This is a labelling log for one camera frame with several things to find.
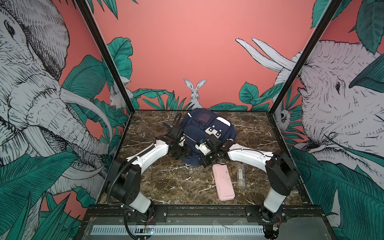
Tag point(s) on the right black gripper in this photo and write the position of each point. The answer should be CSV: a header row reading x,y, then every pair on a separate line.
x,y
205,163

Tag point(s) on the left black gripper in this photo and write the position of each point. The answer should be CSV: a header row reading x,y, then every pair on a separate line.
x,y
187,152

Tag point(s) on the navy blue student backpack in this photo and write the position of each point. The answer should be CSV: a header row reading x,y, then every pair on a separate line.
x,y
197,126

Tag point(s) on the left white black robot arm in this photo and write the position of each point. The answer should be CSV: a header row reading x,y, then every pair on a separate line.
x,y
123,183

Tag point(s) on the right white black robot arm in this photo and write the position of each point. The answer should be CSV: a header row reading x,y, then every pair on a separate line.
x,y
282,173

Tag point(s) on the clear plastic small case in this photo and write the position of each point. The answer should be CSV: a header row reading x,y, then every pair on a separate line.
x,y
241,177

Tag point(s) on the pink pencil case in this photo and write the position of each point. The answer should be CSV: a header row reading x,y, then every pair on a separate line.
x,y
223,182

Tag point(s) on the black front mounting rail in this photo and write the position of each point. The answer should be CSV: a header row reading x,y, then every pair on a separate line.
x,y
254,213

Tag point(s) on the white perforated cable duct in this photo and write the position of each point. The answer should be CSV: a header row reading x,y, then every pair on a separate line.
x,y
177,230

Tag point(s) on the left black frame post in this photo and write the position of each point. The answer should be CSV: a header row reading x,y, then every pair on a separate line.
x,y
102,46

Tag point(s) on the black frame post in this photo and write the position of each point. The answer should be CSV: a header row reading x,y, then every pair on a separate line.
x,y
102,46
324,21

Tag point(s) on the right black frame post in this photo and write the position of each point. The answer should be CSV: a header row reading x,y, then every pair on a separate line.
x,y
324,21

